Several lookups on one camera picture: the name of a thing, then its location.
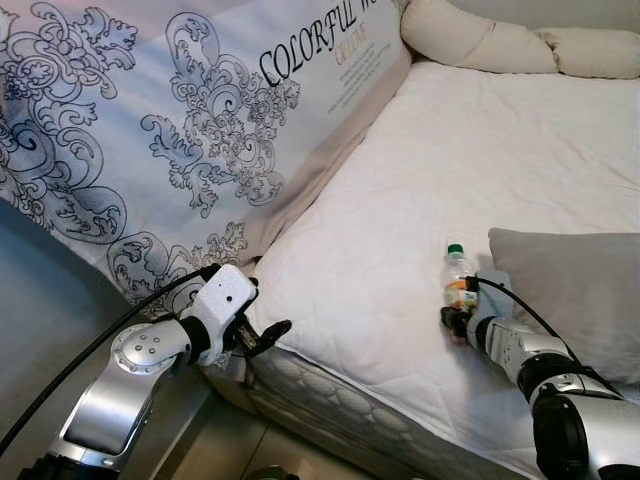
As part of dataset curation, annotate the beige knotted bolster pillow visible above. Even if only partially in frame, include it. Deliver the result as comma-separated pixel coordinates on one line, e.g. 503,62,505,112
400,0,640,81

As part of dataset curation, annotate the white quilted mattress pad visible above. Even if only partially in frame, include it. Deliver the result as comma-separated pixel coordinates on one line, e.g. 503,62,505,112
245,60,640,480

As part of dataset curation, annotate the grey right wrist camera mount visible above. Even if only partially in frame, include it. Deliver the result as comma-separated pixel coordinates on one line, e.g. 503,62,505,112
478,270,513,323

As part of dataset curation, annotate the grey quilted mattress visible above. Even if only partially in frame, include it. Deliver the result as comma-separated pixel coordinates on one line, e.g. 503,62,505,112
205,335,546,480

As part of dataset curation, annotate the clear bottle with green cap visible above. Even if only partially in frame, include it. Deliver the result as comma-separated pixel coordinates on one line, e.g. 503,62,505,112
444,243,479,319

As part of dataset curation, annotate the grey plush pillow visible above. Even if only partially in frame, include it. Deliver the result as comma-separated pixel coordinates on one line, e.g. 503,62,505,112
487,228,640,386

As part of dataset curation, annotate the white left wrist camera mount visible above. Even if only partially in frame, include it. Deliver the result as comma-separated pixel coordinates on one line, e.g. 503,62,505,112
183,264,259,353

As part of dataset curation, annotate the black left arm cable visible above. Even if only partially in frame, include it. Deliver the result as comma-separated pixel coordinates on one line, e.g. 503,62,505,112
0,265,219,456

